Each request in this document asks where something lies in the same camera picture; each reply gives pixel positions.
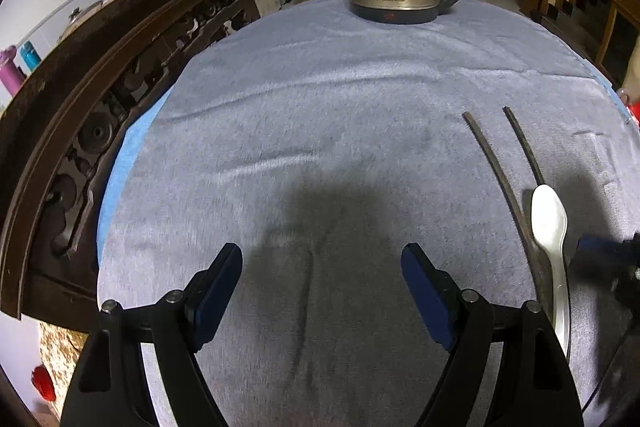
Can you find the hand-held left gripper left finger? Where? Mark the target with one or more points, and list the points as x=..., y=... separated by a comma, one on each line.
x=215, y=297

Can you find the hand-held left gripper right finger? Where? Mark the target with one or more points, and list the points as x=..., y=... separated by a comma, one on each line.
x=430, y=297

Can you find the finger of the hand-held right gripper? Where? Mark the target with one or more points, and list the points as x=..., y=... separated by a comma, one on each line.
x=600, y=264
x=597, y=243

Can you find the white spoon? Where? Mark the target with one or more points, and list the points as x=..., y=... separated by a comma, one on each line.
x=547, y=217

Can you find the dark chopstick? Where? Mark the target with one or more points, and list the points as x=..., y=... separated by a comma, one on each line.
x=505, y=187
x=525, y=147

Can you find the yellow patterned rug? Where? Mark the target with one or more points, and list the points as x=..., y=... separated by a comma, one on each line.
x=60, y=357

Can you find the blue tablecloth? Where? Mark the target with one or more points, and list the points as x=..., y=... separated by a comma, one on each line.
x=130, y=147

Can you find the red round object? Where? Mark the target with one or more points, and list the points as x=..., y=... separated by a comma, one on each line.
x=44, y=382

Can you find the grey tablecloth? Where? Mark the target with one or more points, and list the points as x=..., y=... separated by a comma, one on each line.
x=325, y=107

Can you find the carved wooden sideboard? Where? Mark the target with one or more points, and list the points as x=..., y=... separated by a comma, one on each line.
x=60, y=132

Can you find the pink bottle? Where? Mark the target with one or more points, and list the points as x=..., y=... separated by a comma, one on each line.
x=10, y=74

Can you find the blue bottle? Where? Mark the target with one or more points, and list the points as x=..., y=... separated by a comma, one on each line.
x=29, y=57

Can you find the pot with glass lid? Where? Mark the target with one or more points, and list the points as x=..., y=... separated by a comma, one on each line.
x=80, y=19

